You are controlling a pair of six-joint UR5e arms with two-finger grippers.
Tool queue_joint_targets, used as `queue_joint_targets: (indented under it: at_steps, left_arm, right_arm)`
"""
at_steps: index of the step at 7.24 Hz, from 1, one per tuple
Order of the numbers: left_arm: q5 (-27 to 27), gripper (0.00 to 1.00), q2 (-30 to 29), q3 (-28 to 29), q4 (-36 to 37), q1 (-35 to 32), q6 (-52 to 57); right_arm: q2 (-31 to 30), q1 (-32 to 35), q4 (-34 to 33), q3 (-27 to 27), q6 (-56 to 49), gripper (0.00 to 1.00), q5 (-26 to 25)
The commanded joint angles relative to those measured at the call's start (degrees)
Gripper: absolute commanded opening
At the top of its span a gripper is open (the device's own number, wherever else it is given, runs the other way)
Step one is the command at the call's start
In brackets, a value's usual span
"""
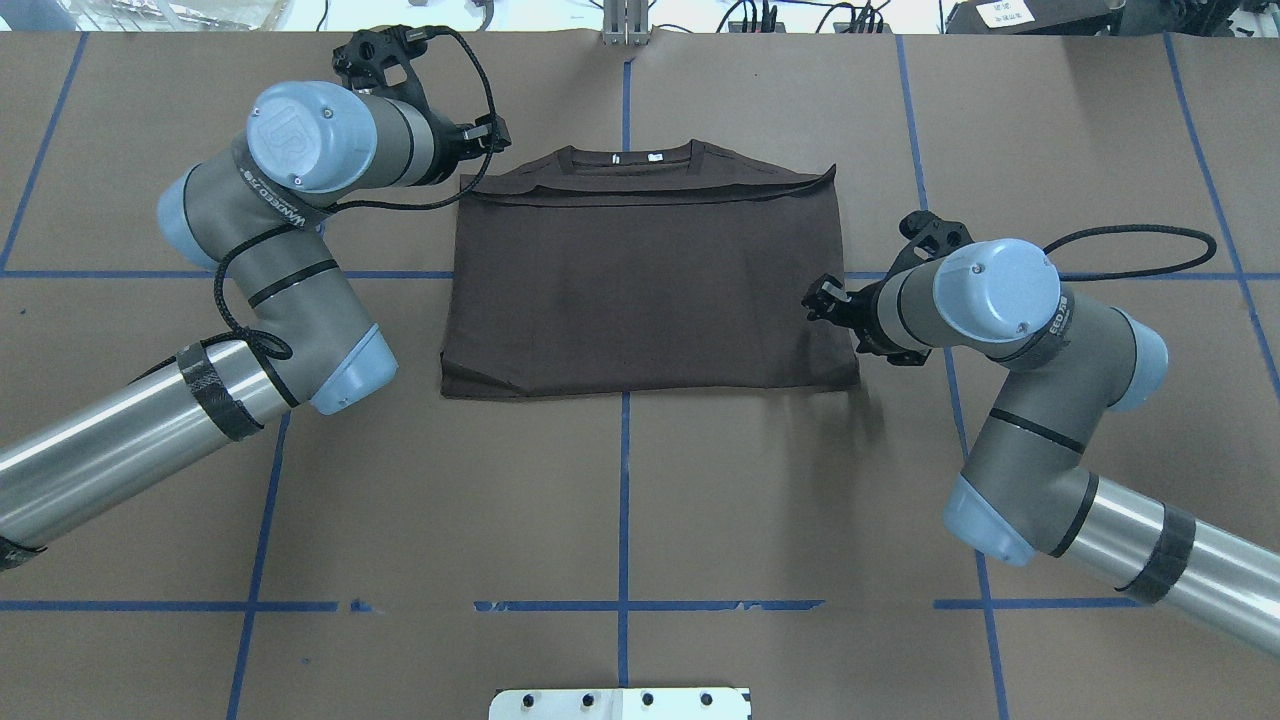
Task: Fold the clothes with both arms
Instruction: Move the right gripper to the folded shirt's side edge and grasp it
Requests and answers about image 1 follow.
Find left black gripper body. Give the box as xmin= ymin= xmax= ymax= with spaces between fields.
xmin=431 ymin=115 xmax=492 ymax=184

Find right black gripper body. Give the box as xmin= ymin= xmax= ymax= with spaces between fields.
xmin=835 ymin=284 xmax=906 ymax=366

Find dark brown t-shirt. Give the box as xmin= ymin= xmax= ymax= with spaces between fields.
xmin=440 ymin=140 xmax=860 ymax=400

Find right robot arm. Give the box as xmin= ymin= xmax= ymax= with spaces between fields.
xmin=803 ymin=238 xmax=1279 ymax=657

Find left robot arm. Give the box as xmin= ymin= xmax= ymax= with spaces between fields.
xmin=3 ymin=81 xmax=511 ymax=570

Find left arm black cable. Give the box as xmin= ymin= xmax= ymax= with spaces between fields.
xmin=214 ymin=26 xmax=500 ymax=363

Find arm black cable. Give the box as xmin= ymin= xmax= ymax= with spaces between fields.
xmin=214 ymin=26 xmax=500 ymax=363
xmin=1041 ymin=225 xmax=1219 ymax=283

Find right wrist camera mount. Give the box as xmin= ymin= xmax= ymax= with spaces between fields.
xmin=890 ymin=210 xmax=974 ymax=275

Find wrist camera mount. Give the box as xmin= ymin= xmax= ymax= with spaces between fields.
xmin=332 ymin=26 xmax=430 ymax=113
xmin=890 ymin=210 xmax=974 ymax=275

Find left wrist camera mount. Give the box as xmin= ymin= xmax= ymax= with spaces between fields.
xmin=332 ymin=26 xmax=430 ymax=113

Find aluminium frame post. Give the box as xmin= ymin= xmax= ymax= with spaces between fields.
xmin=596 ymin=0 xmax=652 ymax=47

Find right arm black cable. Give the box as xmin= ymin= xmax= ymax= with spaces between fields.
xmin=1041 ymin=225 xmax=1219 ymax=283

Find white metal base plate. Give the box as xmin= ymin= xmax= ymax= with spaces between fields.
xmin=488 ymin=685 xmax=753 ymax=719

